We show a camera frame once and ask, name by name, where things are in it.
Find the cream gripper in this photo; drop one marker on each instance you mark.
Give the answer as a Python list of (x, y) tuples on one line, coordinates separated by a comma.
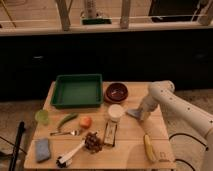
[(144, 115)]

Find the grey towel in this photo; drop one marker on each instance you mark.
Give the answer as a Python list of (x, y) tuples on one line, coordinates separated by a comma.
[(133, 112)]

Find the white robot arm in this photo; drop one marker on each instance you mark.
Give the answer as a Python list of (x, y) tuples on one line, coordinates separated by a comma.
[(162, 92)]

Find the green plastic tray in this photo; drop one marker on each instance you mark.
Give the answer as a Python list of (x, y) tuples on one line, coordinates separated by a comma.
[(77, 91)]

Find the yellow banana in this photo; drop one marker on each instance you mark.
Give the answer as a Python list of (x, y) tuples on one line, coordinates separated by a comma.
[(149, 149)]

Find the white round container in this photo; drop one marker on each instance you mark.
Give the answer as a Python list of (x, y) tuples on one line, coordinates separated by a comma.
[(115, 112)]

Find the dark red bowl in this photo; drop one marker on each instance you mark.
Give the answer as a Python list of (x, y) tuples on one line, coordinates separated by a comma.
[(116, 93)]

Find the small brown box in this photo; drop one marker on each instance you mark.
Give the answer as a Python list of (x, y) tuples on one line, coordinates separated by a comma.
[(110, 133)]

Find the wooden table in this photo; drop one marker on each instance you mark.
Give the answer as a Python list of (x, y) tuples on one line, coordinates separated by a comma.
[(127, 153)]

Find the brown pine cone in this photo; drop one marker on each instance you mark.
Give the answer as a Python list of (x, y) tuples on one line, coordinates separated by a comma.
[(93, 143)]

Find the orange fruit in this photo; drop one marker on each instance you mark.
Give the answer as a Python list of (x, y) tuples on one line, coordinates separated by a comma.
[(85, 122)]

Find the metal fork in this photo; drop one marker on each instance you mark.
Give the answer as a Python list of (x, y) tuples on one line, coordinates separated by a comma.
[(73, 133)]

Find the green lime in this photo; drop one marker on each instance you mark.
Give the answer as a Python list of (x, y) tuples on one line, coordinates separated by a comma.
[(42, 117)]

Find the blue sponge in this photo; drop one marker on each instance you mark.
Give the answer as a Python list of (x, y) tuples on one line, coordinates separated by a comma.
[(42, 150)]

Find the green base stand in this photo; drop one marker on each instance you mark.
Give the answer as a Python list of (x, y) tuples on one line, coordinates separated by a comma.
[(96, 21)]

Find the black pole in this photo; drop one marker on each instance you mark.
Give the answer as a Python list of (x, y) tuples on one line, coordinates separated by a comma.
[(16, 148)]

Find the white handled brush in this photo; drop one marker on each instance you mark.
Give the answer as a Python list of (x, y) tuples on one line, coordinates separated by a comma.
[(66, 159)]

